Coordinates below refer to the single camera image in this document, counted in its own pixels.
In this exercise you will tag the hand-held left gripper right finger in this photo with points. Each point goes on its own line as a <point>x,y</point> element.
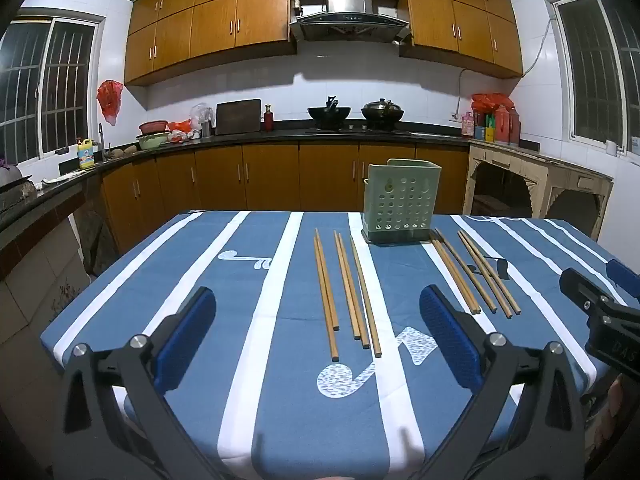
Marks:
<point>450,340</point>

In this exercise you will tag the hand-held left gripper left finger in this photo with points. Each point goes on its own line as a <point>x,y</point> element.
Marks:
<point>185,340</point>

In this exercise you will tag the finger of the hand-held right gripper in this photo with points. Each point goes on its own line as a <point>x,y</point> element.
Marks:
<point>625,280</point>
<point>617,340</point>

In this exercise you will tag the wooden chopstick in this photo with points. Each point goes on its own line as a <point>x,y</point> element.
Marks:
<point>331,345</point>
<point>465,270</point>
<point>368,310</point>
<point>454,277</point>
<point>361,325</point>
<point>475,299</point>
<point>332,310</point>
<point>346,285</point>
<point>510,300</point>
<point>500,300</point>

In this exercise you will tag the green perforated utensil holder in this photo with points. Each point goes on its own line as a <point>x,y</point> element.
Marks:
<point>400,200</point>

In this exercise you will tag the person's right forearm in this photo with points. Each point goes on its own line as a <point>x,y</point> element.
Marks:
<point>612,405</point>

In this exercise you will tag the blue white striped tablecloth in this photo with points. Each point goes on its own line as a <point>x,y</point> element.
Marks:
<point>280,310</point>

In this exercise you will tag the white cup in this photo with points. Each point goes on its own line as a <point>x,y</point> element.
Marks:
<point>611,148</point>

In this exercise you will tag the wooden base cabinets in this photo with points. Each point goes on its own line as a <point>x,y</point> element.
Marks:
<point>270,180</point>

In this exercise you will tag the red containers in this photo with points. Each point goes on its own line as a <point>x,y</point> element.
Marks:
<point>510,127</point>

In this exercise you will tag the green basin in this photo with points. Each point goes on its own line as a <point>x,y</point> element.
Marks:
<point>152,141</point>

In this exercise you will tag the yellow detergent bottle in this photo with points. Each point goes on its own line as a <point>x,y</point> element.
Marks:
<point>86,155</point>

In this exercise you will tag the steel cup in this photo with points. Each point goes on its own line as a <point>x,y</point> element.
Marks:
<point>206,129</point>

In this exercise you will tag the barred window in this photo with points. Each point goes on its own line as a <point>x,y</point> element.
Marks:
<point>50,90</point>
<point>595,70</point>

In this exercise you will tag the small red plastic bag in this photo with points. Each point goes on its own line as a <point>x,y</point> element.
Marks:
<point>180,127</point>

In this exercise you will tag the red basin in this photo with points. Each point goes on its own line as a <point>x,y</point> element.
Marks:
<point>153,127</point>

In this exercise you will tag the pink bottle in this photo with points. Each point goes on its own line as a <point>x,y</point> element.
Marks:
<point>467,125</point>

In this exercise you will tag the metal faucet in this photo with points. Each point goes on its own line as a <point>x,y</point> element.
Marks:
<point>101,140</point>

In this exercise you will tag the large red plastic bag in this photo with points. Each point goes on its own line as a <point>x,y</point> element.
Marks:
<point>492,102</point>

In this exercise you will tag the black kitchen countertop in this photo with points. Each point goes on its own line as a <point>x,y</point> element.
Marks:
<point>280,136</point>

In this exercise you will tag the clear plastic bag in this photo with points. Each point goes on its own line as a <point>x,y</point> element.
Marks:
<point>201,111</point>

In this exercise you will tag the dark cutting board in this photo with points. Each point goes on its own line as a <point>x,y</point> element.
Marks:
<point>238,116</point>

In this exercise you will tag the gas stove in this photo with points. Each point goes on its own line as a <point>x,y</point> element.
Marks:
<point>355,130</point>

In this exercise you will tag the red bottle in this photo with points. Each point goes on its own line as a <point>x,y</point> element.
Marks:
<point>269,120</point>

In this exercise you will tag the dark pot with lid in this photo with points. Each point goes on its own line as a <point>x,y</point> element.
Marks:
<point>382,111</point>

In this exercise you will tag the hanging red plastic bag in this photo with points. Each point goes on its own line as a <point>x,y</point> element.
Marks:
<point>110,100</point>

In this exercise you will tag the black wok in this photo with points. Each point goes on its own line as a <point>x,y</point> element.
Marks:
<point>327,114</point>

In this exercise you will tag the steel range hood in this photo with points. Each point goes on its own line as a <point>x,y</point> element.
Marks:
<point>350,15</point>

